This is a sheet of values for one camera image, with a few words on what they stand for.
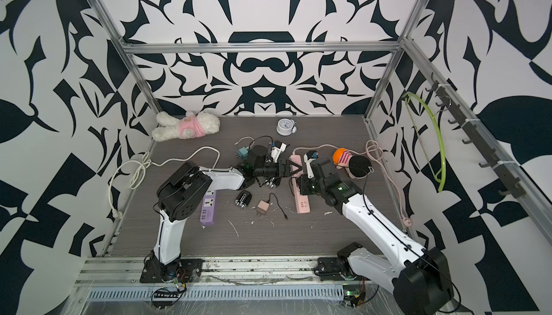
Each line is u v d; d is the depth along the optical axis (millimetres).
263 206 872
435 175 708
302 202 810
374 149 1089
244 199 874
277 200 910
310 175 714
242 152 1021
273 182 930
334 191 569
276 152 855
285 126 1115
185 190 538
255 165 758
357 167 937
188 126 1047
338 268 741
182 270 727
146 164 998
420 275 387
